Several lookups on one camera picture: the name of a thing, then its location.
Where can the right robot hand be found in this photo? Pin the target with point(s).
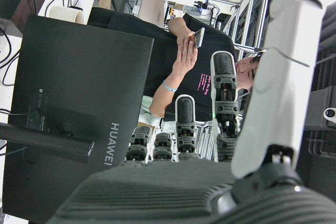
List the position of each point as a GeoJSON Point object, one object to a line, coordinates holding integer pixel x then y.
{"type": "Point", "coordinates": [157, 195]}

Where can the light blue wristband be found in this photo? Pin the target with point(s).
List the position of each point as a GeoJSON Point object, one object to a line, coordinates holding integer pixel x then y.
{"type": "Point", "coordinates": [169, 86]}

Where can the black monitor stand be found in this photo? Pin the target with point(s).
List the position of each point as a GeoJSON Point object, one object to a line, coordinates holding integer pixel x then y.
{"type": "Point", "coordinates": [52, 137]}

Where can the person in black T-shirt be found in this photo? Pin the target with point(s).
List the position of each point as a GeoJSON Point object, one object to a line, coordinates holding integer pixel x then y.
{"type": "Point", "coordinates": [162, 48]}

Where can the black Huawei monitor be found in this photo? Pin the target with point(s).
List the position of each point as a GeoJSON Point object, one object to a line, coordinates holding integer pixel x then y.
{"type": "Point", "coordinates": [78, 69]}

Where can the smartphone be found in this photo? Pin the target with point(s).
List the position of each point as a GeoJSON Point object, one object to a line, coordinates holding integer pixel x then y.
{"type": "Point", "coordinates": [197, 37]}

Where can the white webcam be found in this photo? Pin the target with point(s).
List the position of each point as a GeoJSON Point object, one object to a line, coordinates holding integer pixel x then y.
{"type": "Point", "coordinates": [330, 113]}

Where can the white paper towel roll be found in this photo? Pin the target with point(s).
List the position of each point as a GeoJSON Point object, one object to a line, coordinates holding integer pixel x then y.
{"type": "Point", "coordinates": [64, 14]}

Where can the aluminium profile frame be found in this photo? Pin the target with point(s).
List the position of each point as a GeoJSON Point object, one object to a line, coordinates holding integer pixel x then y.
{"type": "Point", "coordinates": [263, 6]}

